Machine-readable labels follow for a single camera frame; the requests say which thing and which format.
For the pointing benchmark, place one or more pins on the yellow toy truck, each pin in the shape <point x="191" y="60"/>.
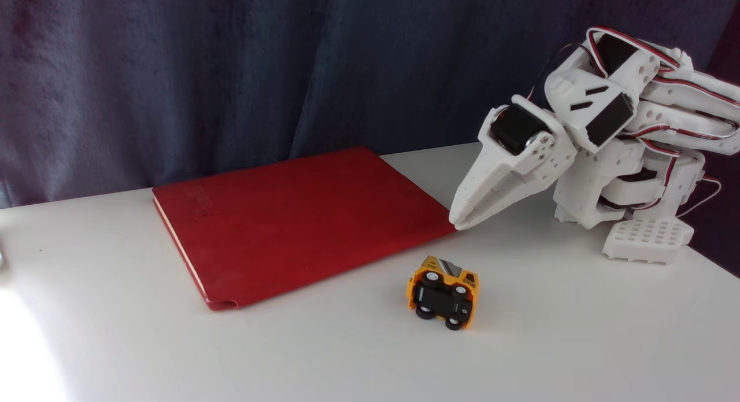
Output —
<point x="442" y="298"/>

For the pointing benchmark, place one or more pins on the red notebook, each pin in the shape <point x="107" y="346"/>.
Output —
<point x="289" y="222"/>

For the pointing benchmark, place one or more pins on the dark blue curtain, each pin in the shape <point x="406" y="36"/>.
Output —
<point x="173" y="72"/>

